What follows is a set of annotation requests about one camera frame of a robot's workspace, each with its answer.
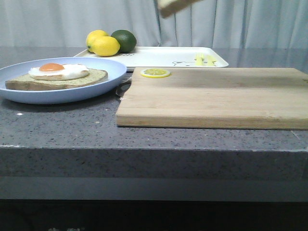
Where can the blue round plate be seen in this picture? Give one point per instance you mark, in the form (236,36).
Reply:
(115,70)

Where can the bread slice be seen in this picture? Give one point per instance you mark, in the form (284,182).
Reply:
(170,7)
(26,82)

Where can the white rectangular tray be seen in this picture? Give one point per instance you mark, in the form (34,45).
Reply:
(154,57)

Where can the lemon slice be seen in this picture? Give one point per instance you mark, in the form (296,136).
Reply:
(155,73)

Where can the left yellow cutlery piece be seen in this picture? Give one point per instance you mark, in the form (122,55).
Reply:
(199,59)

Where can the yellow cutlery piece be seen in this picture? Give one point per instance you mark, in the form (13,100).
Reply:
(210,60)
(199,59)

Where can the green lime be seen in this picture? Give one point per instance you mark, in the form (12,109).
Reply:
(126,40)

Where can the right yellow cutlery piece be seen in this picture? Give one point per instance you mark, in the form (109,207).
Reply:
(210,60)

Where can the front yellow lemon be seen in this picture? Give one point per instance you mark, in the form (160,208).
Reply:
(105,46)

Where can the yellow lemon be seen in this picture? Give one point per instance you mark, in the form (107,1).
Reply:
(92,36)
(105,46)

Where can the rear yellow lemon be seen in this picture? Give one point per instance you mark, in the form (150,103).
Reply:
(92,36)

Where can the fried egg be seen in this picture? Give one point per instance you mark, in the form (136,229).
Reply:
(54,71)

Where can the wooden cutting board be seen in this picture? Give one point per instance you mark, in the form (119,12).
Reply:
(243,98)

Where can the white curtain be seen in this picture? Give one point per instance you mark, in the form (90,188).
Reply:
(208,23)

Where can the metal cutting board handle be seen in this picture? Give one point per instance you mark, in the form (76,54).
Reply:
(123,87)

